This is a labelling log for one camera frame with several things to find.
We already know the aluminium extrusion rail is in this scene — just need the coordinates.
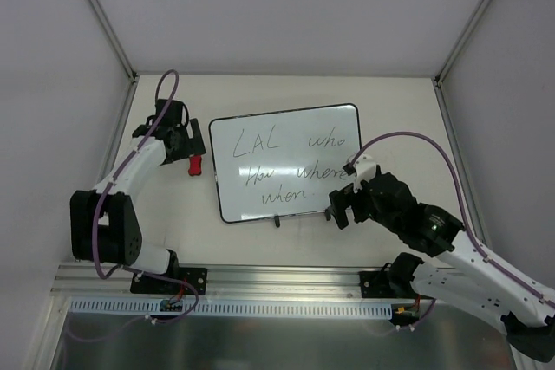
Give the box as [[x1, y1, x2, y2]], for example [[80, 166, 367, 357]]
[[49, 263, 381, 302]]

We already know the white whiteboard black frame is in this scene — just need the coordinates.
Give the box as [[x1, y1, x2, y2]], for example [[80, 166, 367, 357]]
[[209, 103, 362, 224]]

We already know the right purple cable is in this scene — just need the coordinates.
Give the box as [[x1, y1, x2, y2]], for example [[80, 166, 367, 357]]
[[346, 131, 547, 336]]

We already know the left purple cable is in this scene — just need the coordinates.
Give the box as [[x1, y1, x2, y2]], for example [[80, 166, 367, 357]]
[[64, 68, 200, 343]]

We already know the left aluminium frame post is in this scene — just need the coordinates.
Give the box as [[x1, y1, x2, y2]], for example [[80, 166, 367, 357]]
[[85, 0, 136, 136]]

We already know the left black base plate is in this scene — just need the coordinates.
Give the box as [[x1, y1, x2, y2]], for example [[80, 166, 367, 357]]
[[130, 267, 208, 296]]

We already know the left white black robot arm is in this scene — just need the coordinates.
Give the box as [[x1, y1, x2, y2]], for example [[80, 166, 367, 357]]
[[70, 99, 206, 294]]

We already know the red whiteboard eraser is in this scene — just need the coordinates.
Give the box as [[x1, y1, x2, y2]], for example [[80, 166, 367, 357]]
[[187, 155, 203, 177]]

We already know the purple cable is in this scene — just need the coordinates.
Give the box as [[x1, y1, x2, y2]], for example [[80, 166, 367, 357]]
[[346, 131, 547, 336], [64, 68, 200, 343]]

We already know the white slotted cable duct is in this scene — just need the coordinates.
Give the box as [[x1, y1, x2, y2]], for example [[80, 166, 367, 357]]
[[69, 296, 393, 321]]

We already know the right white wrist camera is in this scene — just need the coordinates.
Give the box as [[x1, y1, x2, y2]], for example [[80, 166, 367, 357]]
[[343, 154, 379, 193]]

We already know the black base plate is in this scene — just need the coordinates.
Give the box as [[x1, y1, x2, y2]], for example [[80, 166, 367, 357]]
[[130, 267, 208, 296], [358, 269, 399, 299]]

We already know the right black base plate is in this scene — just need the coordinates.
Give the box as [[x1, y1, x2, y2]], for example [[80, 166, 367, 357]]
[[358, 269, 399, 299]]

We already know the right aluminium frame post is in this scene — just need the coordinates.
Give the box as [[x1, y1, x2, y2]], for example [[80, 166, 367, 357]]
[[432, 0, 494, 240]]

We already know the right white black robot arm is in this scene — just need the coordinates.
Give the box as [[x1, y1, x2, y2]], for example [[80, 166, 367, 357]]
[[326, 172, 554, 363]]

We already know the aluminium frame post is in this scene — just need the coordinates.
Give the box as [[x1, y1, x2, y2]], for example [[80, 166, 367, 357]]
[[85, 0, 136, 136], [432, 0, 494, 240]]

